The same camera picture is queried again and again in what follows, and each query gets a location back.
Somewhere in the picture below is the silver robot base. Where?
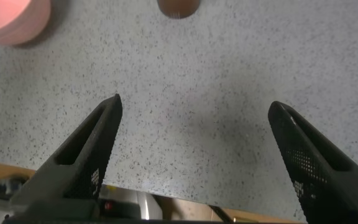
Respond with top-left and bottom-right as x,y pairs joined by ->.
99,184 -> 164,221

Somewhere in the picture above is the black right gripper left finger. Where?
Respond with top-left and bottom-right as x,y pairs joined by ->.
9,93 -> 124,206

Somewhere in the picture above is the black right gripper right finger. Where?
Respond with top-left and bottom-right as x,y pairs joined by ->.
267,100 -> 358,224

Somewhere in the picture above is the pink plastic bowl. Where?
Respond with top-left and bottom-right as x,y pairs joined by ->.
0,0 -> 52,47

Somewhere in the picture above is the orange-brown liquid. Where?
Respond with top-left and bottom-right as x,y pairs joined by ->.
157,0 -> 200,18

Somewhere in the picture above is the transparent blue ribbed cup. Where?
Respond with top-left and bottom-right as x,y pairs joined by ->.
156,0 -> 201,19

